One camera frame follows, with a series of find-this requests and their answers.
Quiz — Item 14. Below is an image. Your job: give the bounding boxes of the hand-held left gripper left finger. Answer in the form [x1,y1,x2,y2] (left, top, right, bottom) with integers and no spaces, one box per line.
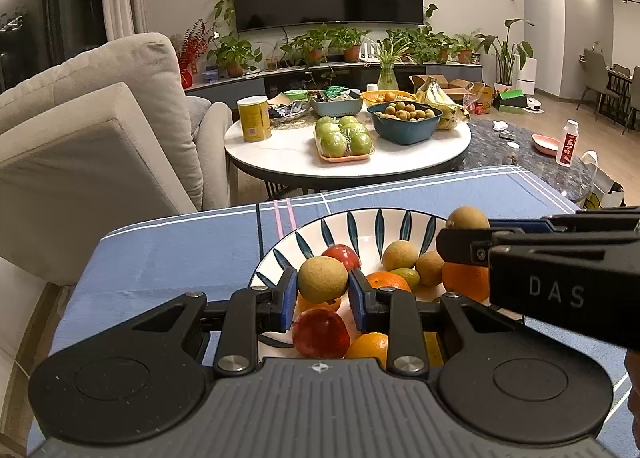
[130,267,299,379]

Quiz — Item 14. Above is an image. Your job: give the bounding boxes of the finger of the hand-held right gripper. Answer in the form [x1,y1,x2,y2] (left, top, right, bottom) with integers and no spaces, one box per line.
[435,226,607,269]
[487,207,640,235]

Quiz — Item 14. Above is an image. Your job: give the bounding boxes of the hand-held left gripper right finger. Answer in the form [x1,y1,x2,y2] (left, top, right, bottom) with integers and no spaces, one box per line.
[348,268,521,379]

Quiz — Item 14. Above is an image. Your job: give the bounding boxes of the small orange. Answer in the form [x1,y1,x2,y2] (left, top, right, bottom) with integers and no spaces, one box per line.
[296,295,343,315]
[345,332,390,369]

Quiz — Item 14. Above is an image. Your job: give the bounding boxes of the brown longan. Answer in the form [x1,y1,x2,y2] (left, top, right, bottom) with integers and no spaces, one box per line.
[382,239,420,273]
[298,256,349,304]
[446,205,491,231]
[415,250,446,287]

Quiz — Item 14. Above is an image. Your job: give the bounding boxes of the red nectarine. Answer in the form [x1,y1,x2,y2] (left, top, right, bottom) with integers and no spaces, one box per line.
[292,308,351,360]
[321,244,362,271]

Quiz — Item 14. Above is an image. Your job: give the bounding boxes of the small green fruit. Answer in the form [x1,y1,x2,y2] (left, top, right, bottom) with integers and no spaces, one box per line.
[389,267,421,287]

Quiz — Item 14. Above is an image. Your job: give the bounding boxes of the striped white ceramic bowl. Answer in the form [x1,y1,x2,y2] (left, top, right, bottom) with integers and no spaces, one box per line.
[248,208,493,369]

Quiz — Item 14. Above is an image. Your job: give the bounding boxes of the dark marble table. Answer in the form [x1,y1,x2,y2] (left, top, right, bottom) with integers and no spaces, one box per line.
[452,118,608,206]

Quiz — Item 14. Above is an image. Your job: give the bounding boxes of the pink dish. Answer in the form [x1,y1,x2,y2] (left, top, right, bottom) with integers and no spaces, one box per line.
[531,134,562,157]

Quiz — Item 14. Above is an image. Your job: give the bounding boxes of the white paper bag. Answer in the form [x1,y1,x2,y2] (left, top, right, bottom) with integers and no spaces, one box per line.
[580,150,626,209]

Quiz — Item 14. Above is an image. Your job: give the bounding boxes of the white bottle red label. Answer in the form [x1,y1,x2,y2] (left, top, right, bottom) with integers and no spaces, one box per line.
[556,120,580,168]

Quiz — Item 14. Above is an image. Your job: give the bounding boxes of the blue striped tablecloth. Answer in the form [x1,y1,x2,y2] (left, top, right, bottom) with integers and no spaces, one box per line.
[27,165,633,458]

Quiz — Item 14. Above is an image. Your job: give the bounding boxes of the green box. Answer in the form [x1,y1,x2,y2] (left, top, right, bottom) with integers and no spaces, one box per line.
[492,89,531,114]

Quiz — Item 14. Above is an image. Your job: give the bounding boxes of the dark blue bowl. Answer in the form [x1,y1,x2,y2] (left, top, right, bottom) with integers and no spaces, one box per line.
[367,100,443,146]

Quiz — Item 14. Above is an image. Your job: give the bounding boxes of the cardboard boxes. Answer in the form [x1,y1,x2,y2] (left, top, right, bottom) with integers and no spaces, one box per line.
[410,74,496,114]

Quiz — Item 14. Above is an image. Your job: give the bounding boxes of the round white coffee table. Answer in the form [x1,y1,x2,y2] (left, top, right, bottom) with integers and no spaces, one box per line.
[223,113,473,189]

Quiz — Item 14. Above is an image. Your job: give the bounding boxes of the pile of longans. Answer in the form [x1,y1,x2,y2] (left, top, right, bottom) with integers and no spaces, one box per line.
[376,101,435,122]

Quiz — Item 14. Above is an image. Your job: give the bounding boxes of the bunch of bananas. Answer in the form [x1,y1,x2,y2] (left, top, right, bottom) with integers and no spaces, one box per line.
[416,78,471,131]

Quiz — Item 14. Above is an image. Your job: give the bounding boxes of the white air purifier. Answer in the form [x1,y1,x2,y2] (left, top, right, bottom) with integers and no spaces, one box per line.
[515,55,538,94]

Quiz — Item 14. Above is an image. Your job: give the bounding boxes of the tray of green apples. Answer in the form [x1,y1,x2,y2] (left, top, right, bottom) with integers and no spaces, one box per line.
[314,115,376,164]

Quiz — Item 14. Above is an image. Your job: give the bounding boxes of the grey dining chair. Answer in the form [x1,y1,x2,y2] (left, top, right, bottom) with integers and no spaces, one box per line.
[622,65,640,134]
[580,48,610,106]

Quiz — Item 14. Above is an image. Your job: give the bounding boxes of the tall leafy floor plant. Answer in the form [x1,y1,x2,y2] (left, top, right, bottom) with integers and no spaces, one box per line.
[475,18,536,89]

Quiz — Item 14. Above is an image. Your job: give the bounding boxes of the orange plastic basket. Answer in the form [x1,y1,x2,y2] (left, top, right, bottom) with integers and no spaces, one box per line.
[361,89,418,106]

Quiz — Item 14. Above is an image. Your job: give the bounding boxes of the potted green plant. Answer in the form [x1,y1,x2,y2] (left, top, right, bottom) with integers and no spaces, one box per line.
[327,25,373,64]
[387,28,431,64]
[207,35,263,79]
[280,28,333,66]
[425,30,456,64]
[452,33,481,65]

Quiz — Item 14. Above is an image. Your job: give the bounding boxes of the yellow can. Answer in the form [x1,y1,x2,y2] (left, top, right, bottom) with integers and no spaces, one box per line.
[237,95,272,143]

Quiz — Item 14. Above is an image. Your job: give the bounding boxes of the green vase with plant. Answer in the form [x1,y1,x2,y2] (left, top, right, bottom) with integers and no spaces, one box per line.
[367,35,416,91]

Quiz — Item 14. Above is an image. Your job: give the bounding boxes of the dish of snack packets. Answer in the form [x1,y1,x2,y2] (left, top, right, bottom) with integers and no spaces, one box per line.
[267,90,311,131]

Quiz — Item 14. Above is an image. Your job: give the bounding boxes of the grey basket of snacks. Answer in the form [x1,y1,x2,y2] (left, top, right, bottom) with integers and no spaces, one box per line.
[307,87,363,118]

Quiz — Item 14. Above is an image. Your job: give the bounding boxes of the beige armchair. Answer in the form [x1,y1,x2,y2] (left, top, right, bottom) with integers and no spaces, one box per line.
[0,33,233,286]

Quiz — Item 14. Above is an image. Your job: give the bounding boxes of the red flower plant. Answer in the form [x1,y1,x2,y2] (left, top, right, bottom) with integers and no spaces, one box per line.
[172,19,213,89]

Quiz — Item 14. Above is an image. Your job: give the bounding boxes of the dark framed window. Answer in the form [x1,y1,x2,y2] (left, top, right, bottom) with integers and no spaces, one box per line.
[0,0,108,94]

